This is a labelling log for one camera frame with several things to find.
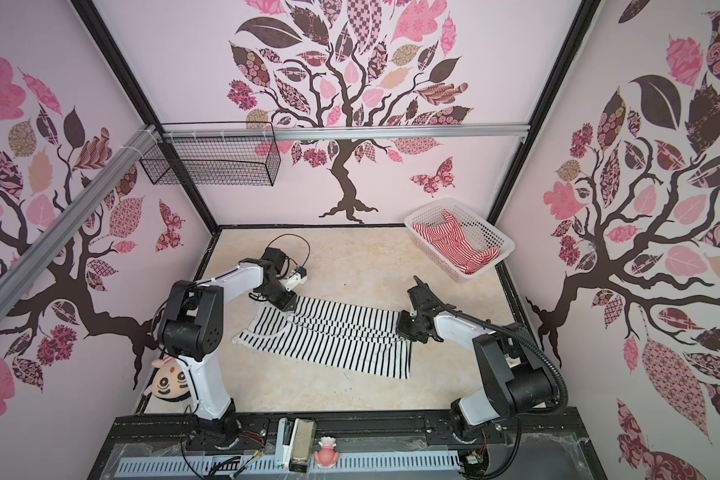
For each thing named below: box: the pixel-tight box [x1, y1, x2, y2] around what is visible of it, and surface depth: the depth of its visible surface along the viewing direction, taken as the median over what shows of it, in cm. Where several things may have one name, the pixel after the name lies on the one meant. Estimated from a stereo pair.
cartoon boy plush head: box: [144, 355, 191, 402], surface depth 76 cm
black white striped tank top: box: [232, 296, 412, 380], surface depth 92 cm
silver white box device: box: [275, 417, 317, 473], surface depth 71 cm
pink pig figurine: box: [314, 436, 340, 469], surface depth 70 cm
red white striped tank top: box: [412, 210, 501, 273], surface depth 112 cm
